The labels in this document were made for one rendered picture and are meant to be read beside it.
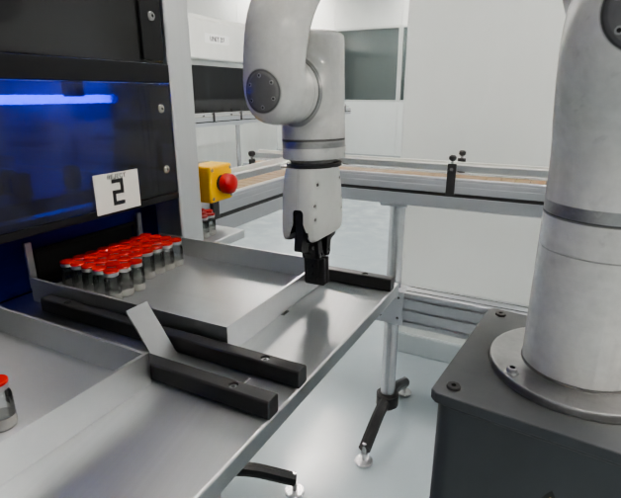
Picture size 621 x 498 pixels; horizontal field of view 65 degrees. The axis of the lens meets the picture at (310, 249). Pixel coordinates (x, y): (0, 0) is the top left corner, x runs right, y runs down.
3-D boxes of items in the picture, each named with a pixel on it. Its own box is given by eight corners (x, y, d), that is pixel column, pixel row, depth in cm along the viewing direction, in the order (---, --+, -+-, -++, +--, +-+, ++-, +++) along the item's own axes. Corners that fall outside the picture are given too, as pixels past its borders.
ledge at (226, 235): (154, 243, 103) (154, 235, 102) (195, 229, 114) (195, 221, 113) (207, 253, 97) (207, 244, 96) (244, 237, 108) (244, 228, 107)
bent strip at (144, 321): (131, 358, 55) (125, 310, 53) (150, 347, 57) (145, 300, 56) (232, 393, 48) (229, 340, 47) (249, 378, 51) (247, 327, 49)
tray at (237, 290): (34, 300, 70) (30, 278, 69) (162, 251, 92) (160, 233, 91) (227, 355, 56) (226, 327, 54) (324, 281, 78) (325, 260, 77)
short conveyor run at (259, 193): (170, 256, 101) (163, 181, 96) (117, 246, 108) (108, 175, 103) (318, 197, 159) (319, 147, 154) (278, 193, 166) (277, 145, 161)
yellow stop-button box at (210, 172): (182, 201, 98) (179, 164, 96) (206, 194, 104) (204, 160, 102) (213, 204, 95) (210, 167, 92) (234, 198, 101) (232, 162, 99)
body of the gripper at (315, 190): (307, 150, 72) (309, 224, 75) (270, 158, 63) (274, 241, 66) (354, 151, 68) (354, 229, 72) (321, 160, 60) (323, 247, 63)
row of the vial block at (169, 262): (92, 298, 70) (87, 268, 69) (176, 262, 86) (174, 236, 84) (102, 300, 69) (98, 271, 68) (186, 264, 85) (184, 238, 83)
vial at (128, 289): (115, 295, 71) (111, 266, 70) (127, 290, 73) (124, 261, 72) (126, 298, 70) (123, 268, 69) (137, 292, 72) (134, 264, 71)
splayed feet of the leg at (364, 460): (349, 463, 161) (350, 428, 157) (397, 386, 203) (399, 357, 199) (372, 472, 157) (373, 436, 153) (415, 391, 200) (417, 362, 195)
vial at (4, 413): (-16, 428, 43) (-27, 386, 42) (8, 414, 45) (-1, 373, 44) (-1, 436, 42) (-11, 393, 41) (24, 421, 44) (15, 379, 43)
